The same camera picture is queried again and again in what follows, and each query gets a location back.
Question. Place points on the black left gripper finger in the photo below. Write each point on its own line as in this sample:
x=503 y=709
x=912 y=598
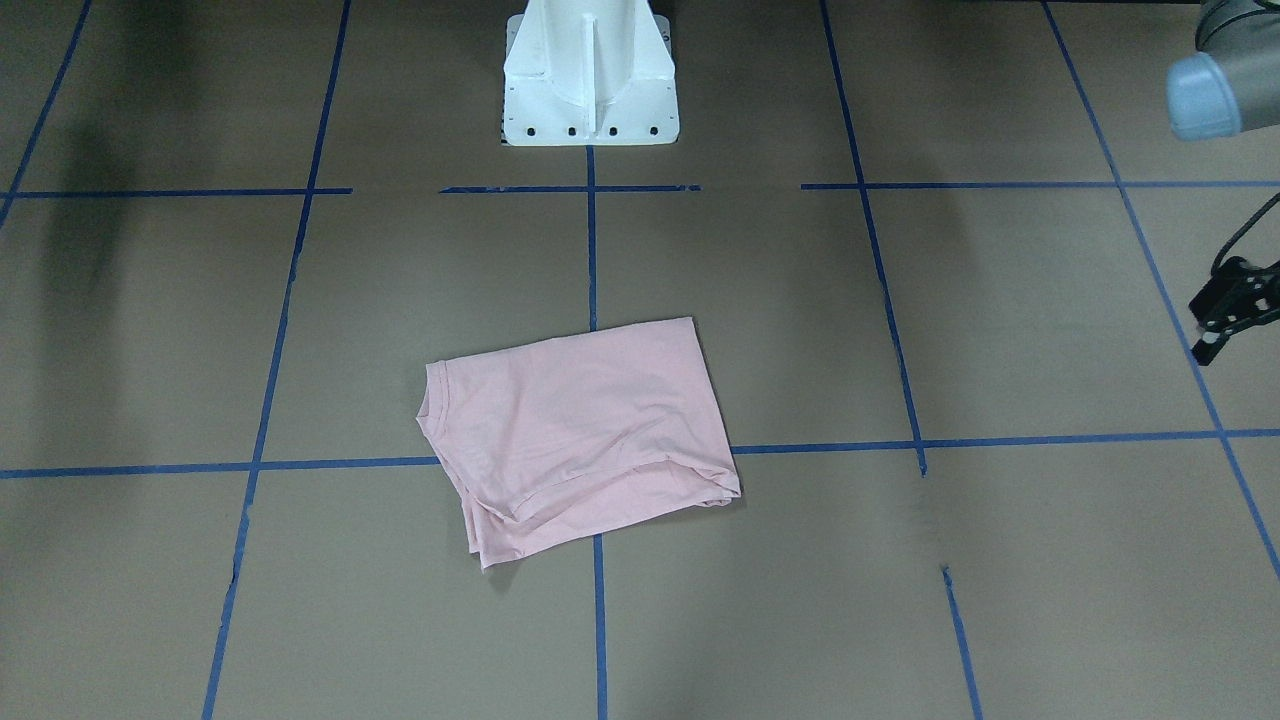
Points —
x=1208 y=345

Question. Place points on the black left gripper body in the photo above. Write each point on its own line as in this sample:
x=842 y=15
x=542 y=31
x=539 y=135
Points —
x=1240 y=299

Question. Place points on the pink t-shirt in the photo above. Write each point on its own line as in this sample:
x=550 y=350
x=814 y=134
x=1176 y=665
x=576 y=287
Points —
x=580 y=435

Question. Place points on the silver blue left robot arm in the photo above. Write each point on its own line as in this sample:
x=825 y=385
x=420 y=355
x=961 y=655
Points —
x=1228 y=87

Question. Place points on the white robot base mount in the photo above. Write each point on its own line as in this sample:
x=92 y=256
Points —
x=589 y=73

